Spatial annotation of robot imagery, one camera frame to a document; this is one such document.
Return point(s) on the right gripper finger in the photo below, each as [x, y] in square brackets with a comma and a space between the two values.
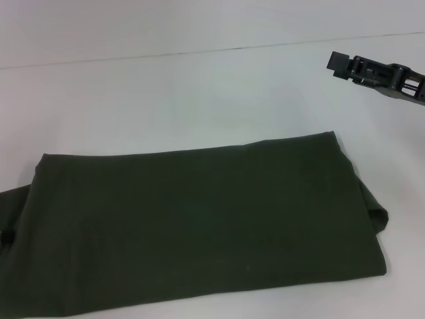
[368, 69]

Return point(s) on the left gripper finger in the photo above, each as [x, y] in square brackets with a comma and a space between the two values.
[6, 236]

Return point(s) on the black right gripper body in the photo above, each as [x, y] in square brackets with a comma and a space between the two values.
[415, 93]

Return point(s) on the dark green FREE t-shirt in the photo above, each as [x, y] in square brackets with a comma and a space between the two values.
[199, 216]

